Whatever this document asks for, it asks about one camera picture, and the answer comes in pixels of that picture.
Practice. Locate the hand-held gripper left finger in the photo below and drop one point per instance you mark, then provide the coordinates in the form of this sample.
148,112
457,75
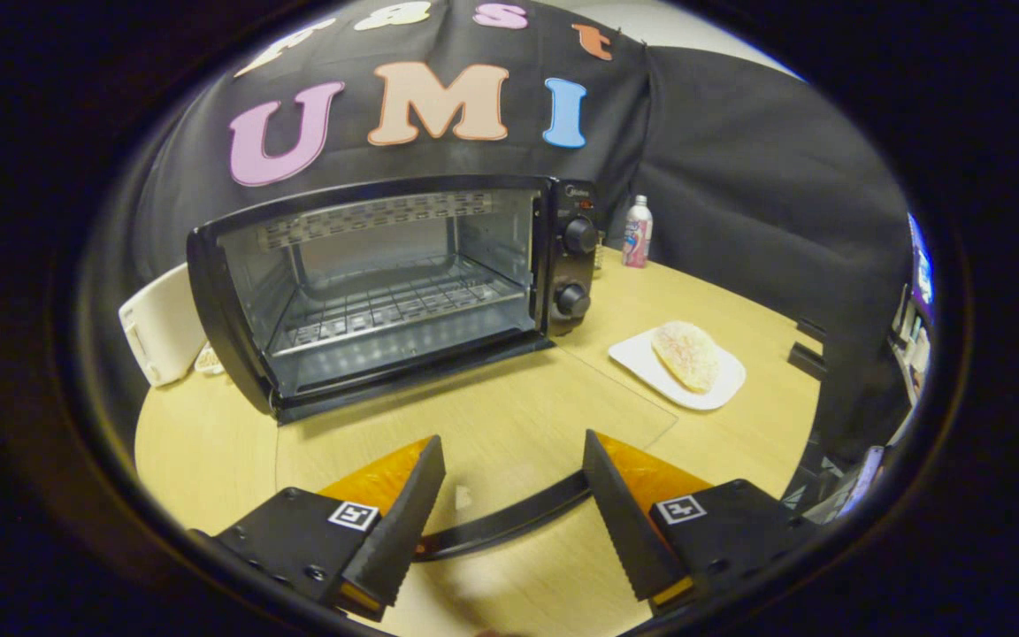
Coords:
399,531

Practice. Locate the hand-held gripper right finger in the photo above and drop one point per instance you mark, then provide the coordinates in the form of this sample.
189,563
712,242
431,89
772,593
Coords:
620,531

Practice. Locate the sprinkled bread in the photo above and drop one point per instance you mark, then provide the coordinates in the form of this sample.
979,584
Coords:
686,356

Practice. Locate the black toaster oven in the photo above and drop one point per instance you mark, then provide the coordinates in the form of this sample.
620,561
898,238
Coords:
576,265

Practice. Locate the white pop-up toaster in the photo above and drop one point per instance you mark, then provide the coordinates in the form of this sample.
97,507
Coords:
160,327

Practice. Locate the white plate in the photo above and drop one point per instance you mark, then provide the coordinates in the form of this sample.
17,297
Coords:
642,358

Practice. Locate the black table clamp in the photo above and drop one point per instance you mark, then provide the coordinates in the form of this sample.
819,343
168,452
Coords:
807,360
812,329

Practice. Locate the small pale basket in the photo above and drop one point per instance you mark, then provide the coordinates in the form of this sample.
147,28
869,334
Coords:
209,360

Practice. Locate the pink label bottle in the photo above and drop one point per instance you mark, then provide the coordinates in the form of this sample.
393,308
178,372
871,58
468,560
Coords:
638,234

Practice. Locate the shelf with colourful items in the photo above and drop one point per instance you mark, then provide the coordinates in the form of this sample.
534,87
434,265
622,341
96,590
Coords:
916,301

